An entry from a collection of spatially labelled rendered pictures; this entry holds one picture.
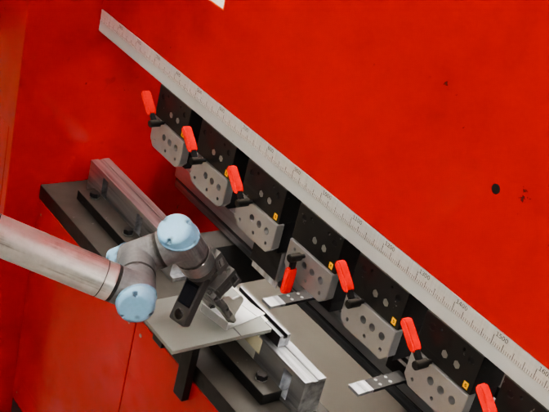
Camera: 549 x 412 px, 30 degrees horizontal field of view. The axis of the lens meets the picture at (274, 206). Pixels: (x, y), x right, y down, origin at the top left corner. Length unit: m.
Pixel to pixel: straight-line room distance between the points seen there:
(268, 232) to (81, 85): 0.87
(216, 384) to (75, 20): 1.07
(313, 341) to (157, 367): 1.68
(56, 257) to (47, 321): 1.16
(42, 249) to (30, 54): 0.98
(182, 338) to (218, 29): 0.70
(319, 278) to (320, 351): 1.98
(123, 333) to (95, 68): 0.75
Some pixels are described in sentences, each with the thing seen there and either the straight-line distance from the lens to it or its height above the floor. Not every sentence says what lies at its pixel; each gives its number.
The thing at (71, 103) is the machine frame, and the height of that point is 1.12.
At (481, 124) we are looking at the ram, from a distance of 1.77.
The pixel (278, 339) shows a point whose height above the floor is 0.99.
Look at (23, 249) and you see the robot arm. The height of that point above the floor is 1.28.
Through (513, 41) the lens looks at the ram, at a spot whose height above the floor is 1.86.
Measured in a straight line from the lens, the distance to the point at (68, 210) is 2.88.
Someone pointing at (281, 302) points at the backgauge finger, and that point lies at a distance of 2.42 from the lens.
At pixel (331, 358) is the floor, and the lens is 4.08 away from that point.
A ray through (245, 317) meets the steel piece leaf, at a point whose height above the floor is 1.00.
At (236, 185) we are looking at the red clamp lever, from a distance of 2.26.
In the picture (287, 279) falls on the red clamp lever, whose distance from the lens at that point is 2.15.
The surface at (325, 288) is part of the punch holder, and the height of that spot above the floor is 1.21.
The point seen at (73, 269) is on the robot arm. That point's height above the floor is 1.25.
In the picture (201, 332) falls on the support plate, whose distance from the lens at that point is 2.27.
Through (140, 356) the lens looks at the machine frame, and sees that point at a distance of 2.60.
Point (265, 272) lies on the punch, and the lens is 2.33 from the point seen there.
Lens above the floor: 2.29
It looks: 27 degrees down
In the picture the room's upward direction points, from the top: 14 degrees clockwise
